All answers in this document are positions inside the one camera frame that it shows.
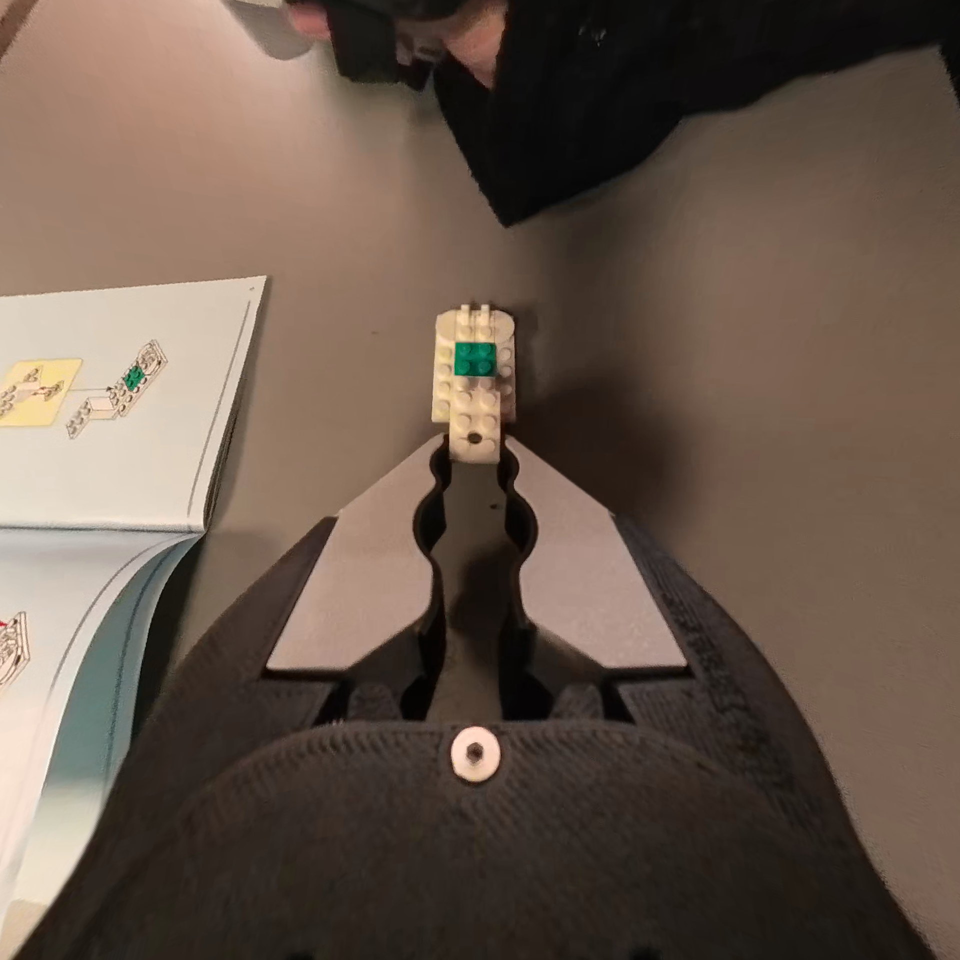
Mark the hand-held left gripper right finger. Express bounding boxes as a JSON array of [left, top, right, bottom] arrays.
[[508, 438, 690, 674]]

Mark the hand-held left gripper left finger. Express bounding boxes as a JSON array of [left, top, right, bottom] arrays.
[[266, 436, 455, 674]]

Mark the white stepped lego bracket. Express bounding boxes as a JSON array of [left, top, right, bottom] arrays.
[[447, 386, 504, 468]]

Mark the white lego plate green tile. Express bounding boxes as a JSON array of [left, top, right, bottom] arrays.
[[429, 302, 520, 430]]

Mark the person's right forearm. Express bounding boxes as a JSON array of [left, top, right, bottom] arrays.
[[433, 0, 960, 228]]

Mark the lego instruction booklet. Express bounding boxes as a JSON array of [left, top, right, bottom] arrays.
[[0, 275, 270, 912]]

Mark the person's right hand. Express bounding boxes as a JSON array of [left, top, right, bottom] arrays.
[[287, 0, 507, 87]]

